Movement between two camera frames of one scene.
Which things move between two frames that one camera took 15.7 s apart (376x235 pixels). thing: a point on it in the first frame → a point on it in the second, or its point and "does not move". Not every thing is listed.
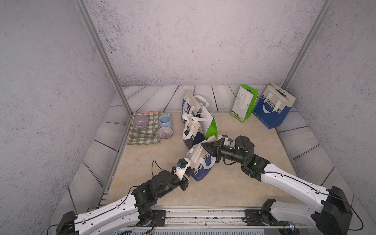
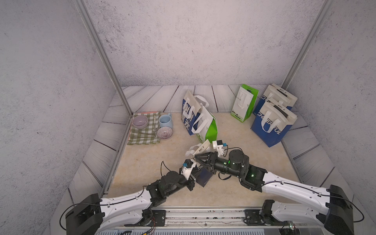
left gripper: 183,181 → 190,182
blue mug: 166,120 does not move
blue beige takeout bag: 273,106 does not move
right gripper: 218,148 → 210,165
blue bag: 190,105 does not move
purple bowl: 140,122 does not move
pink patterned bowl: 165,132 does not move
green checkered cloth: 146,135 does not move
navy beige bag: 193,134 → 201,176
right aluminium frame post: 324,11 does not move
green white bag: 244,103 does not move
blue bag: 201,160 → 272,122
